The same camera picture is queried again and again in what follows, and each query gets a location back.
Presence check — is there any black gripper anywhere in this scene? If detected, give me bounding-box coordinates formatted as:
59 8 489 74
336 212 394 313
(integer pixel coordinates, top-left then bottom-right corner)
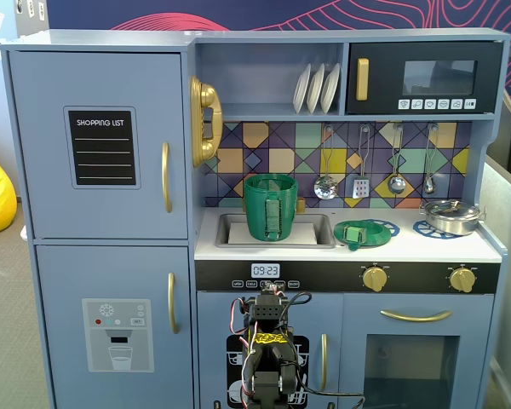
242 292 296 335

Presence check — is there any green round lid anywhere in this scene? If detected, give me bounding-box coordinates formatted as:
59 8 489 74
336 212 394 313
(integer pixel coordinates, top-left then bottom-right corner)
333 219 393 251

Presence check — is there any steel pot lid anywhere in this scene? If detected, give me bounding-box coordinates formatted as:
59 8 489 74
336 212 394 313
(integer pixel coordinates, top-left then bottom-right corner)
423 199 480 219

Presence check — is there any black dishwasher sticker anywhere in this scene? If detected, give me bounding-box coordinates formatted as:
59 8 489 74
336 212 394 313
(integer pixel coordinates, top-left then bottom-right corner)
225 335 311 409

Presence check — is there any blue dishwasher door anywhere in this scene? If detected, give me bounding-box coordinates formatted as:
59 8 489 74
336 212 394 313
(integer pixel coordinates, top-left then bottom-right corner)
197 291 345 409

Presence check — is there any blue oven door with window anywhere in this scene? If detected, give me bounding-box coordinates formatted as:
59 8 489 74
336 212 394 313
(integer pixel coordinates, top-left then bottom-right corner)
342 293 495 409

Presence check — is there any grey sink basin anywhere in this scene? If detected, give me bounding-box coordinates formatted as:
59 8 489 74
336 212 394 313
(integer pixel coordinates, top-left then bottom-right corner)
215 212 336 250

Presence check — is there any green printed container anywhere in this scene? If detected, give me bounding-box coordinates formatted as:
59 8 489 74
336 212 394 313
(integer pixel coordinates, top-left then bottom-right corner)
243 173 300 243

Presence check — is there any gold oven knob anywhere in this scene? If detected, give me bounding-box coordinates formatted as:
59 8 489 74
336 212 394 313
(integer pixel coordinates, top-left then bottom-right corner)
360 264 389 293
447 266 479 294

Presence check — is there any steel skimmer spoon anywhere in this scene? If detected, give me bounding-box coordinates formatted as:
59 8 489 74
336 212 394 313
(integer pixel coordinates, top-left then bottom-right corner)
313 125 340 200

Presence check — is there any steel slotted spatula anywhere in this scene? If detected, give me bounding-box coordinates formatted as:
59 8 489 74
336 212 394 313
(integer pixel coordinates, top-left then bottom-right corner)
351 125 371 200

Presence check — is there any grey water dispenser sticker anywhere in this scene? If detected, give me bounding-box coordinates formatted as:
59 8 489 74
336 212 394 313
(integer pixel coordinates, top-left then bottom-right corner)
81 297 155 374

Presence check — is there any steel ladle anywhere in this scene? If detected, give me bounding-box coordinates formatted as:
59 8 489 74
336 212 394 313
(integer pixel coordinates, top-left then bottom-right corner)
387 123 407 195

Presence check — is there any steel toy pot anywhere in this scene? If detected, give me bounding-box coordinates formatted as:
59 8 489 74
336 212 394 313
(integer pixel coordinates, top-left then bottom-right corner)
418 205 487 237

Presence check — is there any blue freezer door with dispenser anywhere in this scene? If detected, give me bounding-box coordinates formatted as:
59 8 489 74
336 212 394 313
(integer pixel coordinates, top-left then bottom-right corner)
33 245 196 409

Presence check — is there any white toy plate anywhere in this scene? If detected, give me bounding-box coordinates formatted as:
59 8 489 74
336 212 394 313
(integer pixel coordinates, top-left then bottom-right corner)
292 63 313 115
306 63 326 115
319 62 342 114

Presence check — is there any gold toy telephone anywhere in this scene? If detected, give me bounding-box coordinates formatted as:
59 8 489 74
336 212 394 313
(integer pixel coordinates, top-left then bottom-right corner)
189 75 225 169

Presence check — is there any blue toy kitchen unit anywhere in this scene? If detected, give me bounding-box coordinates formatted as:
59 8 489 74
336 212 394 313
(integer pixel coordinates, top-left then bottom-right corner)
0 27 511 409

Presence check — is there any black shopping list chalkboard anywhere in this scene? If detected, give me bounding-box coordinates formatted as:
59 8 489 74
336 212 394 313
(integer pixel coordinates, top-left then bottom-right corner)
63 106 141 190

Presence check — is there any blue fridge door with chalkboard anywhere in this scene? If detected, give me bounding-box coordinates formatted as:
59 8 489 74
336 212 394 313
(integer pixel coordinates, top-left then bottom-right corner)
7 50 189 240

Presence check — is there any black microwave door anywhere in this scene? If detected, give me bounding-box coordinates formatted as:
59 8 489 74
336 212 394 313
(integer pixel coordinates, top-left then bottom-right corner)
344 41 504 115

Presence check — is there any small black camera module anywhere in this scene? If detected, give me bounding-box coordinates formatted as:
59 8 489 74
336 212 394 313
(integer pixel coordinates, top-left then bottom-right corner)
260 280 287 296

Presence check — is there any red white black servo cable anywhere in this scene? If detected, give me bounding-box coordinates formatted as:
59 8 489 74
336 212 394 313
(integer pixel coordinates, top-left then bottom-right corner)
229 297 259 404

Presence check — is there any gold dishwasher handle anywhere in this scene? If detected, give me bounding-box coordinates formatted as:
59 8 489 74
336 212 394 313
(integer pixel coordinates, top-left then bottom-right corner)
320 333 329 392

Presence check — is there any short gold freezer handle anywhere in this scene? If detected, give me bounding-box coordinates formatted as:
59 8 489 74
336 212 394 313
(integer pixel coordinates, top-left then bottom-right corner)
167 272 180 335

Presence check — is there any black usb cable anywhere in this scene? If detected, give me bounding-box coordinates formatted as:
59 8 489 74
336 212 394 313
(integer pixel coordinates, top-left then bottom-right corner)
280 291 366 409

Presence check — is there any gold curved oven handle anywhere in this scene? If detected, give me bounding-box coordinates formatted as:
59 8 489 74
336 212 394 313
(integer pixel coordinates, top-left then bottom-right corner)
380 309 454 324

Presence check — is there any long gold fridge handle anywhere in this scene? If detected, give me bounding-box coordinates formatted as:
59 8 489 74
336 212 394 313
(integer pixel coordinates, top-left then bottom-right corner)
160 141 174 214

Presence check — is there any gold microwave handle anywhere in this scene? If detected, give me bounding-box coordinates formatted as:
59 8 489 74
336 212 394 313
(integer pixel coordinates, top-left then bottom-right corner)
356 57 370 101

